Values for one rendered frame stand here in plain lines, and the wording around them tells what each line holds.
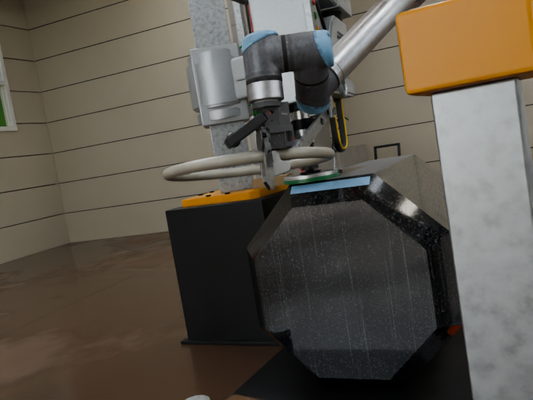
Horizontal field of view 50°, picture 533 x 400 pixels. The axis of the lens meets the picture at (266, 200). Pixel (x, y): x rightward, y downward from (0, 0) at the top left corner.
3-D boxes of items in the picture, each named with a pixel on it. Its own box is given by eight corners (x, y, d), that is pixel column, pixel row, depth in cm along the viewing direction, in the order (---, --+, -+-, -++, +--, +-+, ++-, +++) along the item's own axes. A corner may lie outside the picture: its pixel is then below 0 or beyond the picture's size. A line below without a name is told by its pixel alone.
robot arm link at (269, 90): (249, 82, 134) (243, 90, 143) (251, 102, 134) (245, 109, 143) (285, 78, 135) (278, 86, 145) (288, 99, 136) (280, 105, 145)
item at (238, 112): (183, 130, 308) (170, 55, 304) (216, 128, 338) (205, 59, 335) (238, 119, 292) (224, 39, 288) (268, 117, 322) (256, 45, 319)
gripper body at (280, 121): (295, 148, 136) (289, 98, 136) (260, 151, 135) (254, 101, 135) (288, 151, 144) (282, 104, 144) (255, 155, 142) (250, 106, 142)
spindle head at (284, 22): (292, 116, 249) (276, 13, 245) (341, 107, 242) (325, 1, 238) (266, 116, 215) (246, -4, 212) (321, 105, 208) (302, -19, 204)
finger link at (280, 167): (294, 184, 135) (288, 147, 136) (270, 187, 134) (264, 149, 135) (292, 187, 138) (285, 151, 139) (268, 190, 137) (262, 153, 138)
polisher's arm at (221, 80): (180, 113, 308) (172, 67, 306) (216, 112, 338) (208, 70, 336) (301, 86, 271) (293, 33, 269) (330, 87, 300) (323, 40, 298)
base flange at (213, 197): (178, 208, 308) (177, 199, 308) (224, 195, 352) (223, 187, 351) (256, 198, 286) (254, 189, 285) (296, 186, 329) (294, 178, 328)
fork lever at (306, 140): (295, 121, 247) (292, 110, 245) (338, 114, 240) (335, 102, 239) (247, 177, 186) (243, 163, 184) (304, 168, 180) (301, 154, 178)
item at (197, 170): (209, 182, 193) (208, 173, 193) (350, 160, 176) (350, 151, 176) (128, 182, 147) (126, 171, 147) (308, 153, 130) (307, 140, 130)
